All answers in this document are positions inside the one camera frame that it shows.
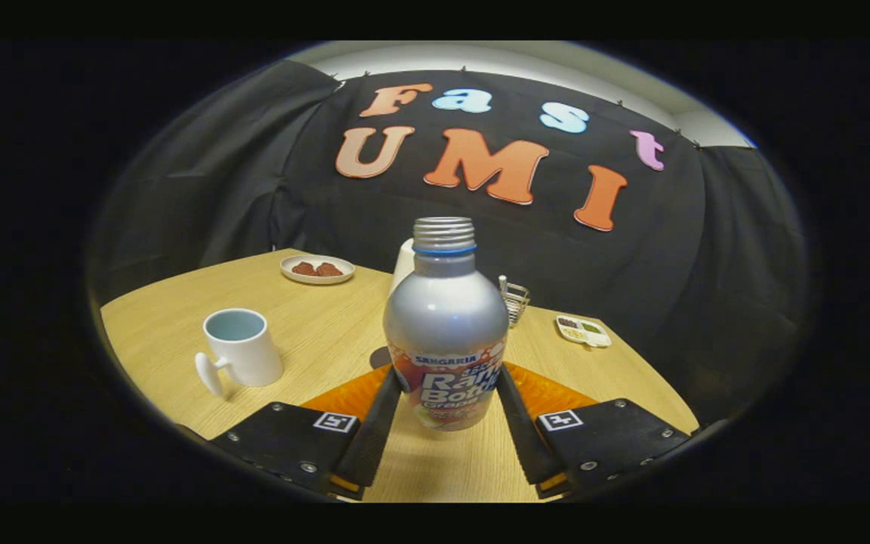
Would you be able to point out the silver juice bottle red label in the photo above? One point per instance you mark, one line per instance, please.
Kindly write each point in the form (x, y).
(446, 317)

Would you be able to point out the dark brown round coaster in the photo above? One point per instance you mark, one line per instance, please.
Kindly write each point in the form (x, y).
(379, 357)

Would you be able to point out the white divided condiment dish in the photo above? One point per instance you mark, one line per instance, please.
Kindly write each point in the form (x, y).
(583, 331)

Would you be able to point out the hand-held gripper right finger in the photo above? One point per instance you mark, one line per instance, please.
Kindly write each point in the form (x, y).
(518, 431)

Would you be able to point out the small white utensil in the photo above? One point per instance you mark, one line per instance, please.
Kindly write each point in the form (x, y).
(503, 284)

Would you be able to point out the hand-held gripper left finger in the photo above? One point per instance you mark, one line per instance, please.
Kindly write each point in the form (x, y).
(378, 431)

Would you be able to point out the white cup blue inside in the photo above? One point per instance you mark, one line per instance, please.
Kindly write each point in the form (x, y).
(250, 359)

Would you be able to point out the red-brown snack piece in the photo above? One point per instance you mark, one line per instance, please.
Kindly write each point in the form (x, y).
(303, 268)
(328, 269)

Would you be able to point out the white round plate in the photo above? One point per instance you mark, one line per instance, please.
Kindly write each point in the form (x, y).
(318, 280)

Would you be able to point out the white toaster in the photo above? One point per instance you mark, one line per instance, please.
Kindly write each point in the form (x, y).
(403, 263)

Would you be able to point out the wooden table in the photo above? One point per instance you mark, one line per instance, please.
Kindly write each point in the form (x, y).
(314, 332)

